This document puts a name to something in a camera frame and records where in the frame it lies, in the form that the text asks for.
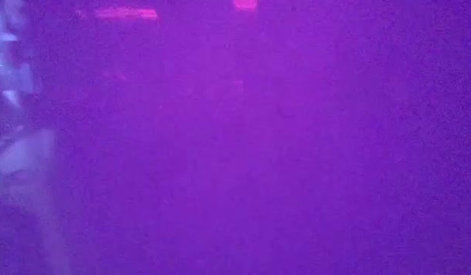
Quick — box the purple mini bowl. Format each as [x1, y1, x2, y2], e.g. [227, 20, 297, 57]
[0, 0, 471, 275]

